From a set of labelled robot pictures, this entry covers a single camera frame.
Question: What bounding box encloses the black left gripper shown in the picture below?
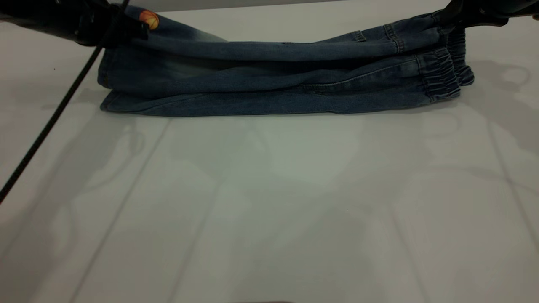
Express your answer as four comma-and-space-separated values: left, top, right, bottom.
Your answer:
72, 0, 151, 48

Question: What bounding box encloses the blue denim pants basketball print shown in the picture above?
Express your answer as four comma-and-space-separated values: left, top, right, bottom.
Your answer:
98, 4, 475, 117

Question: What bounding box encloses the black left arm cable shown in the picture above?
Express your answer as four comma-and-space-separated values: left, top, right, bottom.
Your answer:
0, 0, 131, 205

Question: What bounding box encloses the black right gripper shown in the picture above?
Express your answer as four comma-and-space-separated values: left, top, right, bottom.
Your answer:
434, 0, 511, 27

